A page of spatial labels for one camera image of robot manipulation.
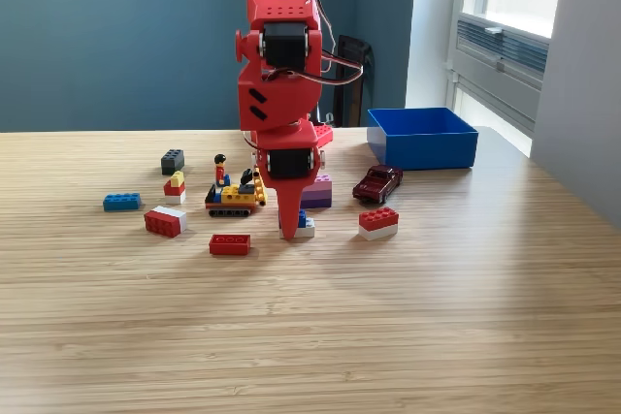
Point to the blue and white brick stack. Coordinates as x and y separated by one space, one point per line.
306 229

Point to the dark red toy car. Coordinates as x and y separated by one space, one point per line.
376 186

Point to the blue plastic bin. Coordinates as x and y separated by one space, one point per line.
427 149

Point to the pink and purple brick stack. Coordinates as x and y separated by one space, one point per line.
317 198

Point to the small yellow toy digger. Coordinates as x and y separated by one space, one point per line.
235 196

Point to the toy figure red shirt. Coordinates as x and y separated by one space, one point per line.
219 172

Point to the red building brick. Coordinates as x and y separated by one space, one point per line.
229 245

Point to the dark folded chair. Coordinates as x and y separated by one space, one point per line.
354 104

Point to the red on white brick stack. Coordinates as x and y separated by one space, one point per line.
378 220

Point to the yellow red white brick stack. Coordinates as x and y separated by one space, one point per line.
174 188

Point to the black building brick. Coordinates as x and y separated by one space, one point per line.
172 162

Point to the red and white tipped brick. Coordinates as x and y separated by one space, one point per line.
162 225

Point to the blue flat building brick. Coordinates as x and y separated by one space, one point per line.
121 203

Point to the grey window vent unit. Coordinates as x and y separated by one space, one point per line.
500 79

